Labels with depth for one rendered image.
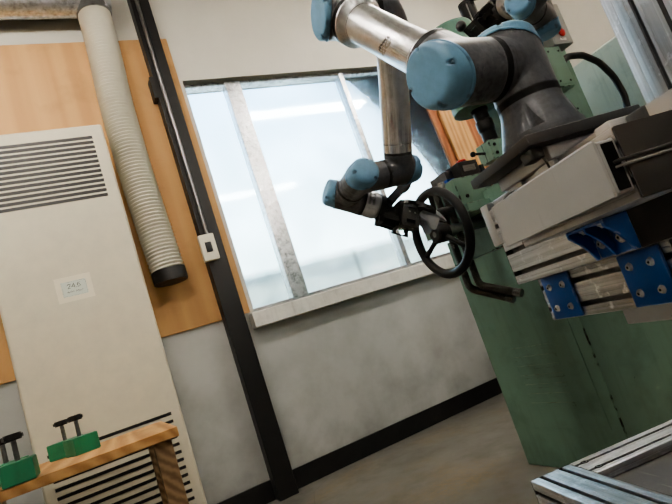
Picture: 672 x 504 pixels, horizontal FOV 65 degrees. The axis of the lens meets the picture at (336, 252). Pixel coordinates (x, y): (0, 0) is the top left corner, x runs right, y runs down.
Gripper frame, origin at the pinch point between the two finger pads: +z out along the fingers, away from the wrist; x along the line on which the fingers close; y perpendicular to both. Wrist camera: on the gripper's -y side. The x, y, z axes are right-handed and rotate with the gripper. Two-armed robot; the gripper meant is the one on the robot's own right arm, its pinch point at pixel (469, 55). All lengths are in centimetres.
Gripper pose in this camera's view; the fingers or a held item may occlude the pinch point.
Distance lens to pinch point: 189.6
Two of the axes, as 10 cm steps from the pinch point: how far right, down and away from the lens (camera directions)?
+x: -5.0, 7.5, -4.4
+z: -3.8, 2.6, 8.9
